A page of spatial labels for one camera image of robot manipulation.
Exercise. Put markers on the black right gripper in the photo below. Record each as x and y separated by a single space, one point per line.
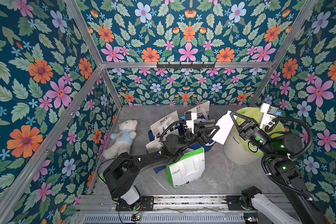
247 129

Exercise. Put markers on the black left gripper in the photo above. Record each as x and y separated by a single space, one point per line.
196 133

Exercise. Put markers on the green white takeout bag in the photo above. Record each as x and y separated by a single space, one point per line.
188 169

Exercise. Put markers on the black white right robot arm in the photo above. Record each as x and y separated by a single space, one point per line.
280 149

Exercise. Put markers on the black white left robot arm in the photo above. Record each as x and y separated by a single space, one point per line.
120 175

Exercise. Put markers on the blue white bag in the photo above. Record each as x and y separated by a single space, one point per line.
155 146
202 110
207 147
158 127

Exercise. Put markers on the back right blue white bag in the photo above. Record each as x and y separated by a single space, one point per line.
202 110

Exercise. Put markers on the white trash bin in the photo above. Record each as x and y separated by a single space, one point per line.
240 151

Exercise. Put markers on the back left blue white bag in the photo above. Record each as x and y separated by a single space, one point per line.
158 127

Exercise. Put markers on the front left blue white bag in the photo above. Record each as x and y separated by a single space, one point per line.
155 146

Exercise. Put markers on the white teddy bear blue shirt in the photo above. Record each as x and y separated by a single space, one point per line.
123 139

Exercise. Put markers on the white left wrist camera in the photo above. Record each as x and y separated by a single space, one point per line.
190 118

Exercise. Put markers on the black wall hook rail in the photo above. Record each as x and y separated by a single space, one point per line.
186 65

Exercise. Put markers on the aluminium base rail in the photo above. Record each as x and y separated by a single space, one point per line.
170 209

